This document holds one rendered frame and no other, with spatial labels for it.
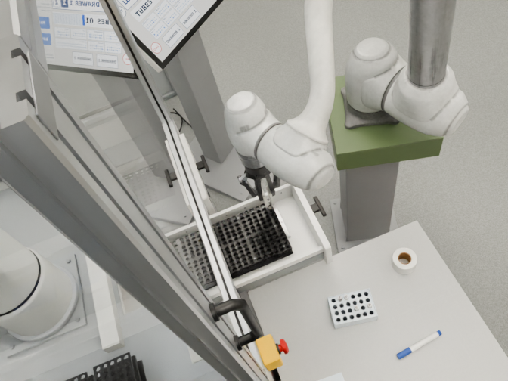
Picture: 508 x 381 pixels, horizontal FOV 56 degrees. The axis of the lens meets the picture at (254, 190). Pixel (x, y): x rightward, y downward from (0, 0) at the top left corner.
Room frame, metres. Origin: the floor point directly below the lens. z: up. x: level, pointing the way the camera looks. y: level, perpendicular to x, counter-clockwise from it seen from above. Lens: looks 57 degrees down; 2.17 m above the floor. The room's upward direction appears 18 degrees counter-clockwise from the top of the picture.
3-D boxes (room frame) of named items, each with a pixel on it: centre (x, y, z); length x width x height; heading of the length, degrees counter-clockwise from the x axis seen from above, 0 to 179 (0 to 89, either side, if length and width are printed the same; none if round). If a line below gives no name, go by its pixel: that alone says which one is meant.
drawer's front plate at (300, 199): (0.70, -0.13, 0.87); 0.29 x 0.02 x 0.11; 5
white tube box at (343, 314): (0.42, -0.16, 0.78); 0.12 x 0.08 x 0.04; 84
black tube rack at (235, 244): (0.68, 0.07, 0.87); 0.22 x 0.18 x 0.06; 95
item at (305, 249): (0.68, 0.07, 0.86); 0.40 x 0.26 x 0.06; 95
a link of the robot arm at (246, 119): (0.75, -0.04, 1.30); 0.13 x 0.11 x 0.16; 29
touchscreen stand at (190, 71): (1.69, 0.07, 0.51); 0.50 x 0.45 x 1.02; 43
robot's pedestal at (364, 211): (1.04, -0.47, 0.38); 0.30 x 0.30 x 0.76; 78
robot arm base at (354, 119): (1.06, -0.47, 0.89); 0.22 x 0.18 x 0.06; 164
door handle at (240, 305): (0.25, 0.08, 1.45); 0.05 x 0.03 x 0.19; 95
